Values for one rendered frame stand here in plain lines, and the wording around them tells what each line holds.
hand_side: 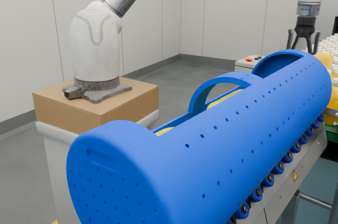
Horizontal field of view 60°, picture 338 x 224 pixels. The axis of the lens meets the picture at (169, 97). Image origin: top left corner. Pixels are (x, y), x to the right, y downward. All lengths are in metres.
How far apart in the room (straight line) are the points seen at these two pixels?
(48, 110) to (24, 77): 2.45
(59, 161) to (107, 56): 0.43
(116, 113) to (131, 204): 0.51
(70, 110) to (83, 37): 0.23
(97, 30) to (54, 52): 2.76
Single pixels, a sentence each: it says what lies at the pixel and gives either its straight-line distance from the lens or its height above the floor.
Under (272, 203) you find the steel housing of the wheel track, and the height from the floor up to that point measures 0.89.
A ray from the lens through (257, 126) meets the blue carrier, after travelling 0.64.
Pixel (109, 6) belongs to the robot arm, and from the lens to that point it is 1.18.
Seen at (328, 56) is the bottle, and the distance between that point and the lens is 1.51.
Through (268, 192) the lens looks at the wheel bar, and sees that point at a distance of 0.88.
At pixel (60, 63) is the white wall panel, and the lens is 3.77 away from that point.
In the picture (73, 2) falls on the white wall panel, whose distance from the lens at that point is 3.87.
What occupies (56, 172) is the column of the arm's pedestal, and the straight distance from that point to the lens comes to 1.19.
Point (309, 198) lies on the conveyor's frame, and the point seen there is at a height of 0.31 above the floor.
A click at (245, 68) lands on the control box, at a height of 1.07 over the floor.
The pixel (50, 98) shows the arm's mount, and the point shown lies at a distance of 1.04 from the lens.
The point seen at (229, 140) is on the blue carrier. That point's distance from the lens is 0.55.
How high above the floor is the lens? 1.45
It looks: 21 degrees down
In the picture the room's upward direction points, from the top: straight up
